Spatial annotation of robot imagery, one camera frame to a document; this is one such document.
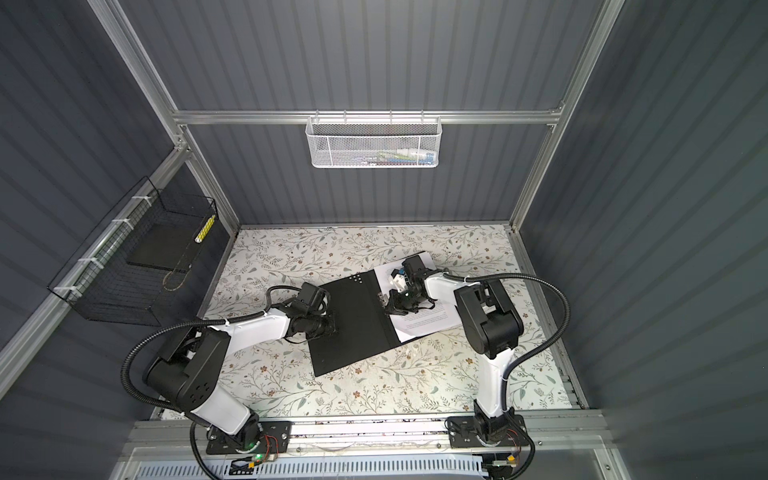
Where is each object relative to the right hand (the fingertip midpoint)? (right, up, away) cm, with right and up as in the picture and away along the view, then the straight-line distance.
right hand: (390, 315), depth 96 cm
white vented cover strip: (+15, -31, -25) cm, 43 cm away
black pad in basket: (-57, +22, -20) cm, 64 cm away
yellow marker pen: (-51, +27, -14) cm, 60 cm away
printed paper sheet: (+11, -2, -2) cm, 11 cm away
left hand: (-16, -5, -3) cm, 17 cm away
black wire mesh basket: (-64, +13, -30) cm, 72 cm away
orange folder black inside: (-9, -4, +1) cm, 10 cm away
